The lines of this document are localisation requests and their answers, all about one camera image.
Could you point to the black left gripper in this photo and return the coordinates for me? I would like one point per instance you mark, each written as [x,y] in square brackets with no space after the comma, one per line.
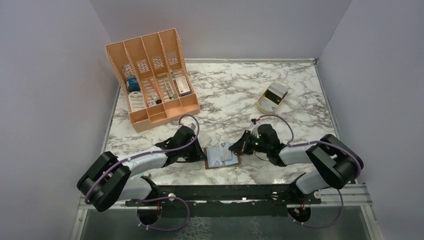
[198,155]

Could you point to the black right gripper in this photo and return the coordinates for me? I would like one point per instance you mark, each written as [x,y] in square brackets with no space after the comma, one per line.
[242,146]

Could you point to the brown leather card holder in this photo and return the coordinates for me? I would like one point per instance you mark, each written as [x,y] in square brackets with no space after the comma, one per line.
[213,159]

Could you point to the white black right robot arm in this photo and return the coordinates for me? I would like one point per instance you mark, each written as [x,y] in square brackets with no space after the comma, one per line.
[335,164]

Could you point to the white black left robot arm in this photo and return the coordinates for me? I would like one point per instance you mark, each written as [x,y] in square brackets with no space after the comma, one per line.
[110,179]

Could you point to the VIP card lying in tray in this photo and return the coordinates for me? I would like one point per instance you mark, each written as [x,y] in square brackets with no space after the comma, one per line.
[268,106]

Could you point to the beige oval card tray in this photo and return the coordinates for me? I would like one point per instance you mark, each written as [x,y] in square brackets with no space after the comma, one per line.
[262,97]

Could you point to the white red card box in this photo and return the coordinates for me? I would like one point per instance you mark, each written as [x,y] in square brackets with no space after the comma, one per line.
[182,85]

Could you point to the orange plastic desk organizer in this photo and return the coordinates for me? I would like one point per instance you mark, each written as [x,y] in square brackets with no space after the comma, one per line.
[155,60]

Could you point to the white label packet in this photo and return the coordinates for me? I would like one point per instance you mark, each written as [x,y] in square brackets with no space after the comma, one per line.
[136,101]

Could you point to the blue round tape roll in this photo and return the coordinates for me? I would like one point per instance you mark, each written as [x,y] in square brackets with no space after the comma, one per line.
[132,84]

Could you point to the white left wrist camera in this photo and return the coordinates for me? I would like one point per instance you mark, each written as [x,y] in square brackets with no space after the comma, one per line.
[192,126]

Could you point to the black metal mounting rail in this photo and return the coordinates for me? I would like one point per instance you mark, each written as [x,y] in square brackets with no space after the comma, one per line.
[246,200]

